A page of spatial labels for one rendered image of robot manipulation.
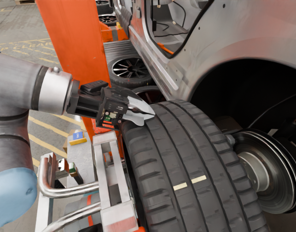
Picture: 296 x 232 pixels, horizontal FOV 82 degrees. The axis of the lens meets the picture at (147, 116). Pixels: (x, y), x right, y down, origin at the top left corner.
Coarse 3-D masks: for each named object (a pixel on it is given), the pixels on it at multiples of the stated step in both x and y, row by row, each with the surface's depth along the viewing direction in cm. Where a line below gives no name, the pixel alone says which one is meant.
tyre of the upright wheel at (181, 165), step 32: (128, 128) 43; (160, 128) 42; (192, 128) 42; (160, 160) 36; (192, 160) 36; (224, 160) 37; (160, 192) 33; (192, 192) 34; (224, 192) 34; (160, 224) 31; (192, 224) 31; (224, 224) 33; (256, 224) 33
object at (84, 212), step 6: (90, 204) 45; (96, 204) 45; (78, 210) 44; (84, 210) 44; (90, 210) 44; (96, 210) 44; (66, 216) 43; (72, 216) 43; (78, 216) 43; (84, 216) 44; (54, 222) 42; (60, 222) 42; (66, 222) 42; (72, 222) 43; (48, 228) 41; (54, 228) 41; (60, 228) 42
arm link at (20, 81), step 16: (0, 64) 28; (16, 64) 29; (32, 64) 31; (0, 80) 28; (16, 80) 28; (32, 80) 29; (0, 96) 29; (16, 96) 29; (32, 96) 30; (0, 112) 30; (16, 112) 32
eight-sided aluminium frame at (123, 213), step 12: (108, 132) 51; (96, 144) 45; (108, 144) 46; (96, 156) 43; (108, 156) 76; (120, 168) 40; (120, 180) 38; (108, 192) 37; (120, 192) 37; (108, 204) 35; (120, 204) 35; (132, 204) 35; (108, 216) 33; (120, 216) 33; (132, 216) 33; (108, 228) 32; (120, 228) 33; (132, 228) 33
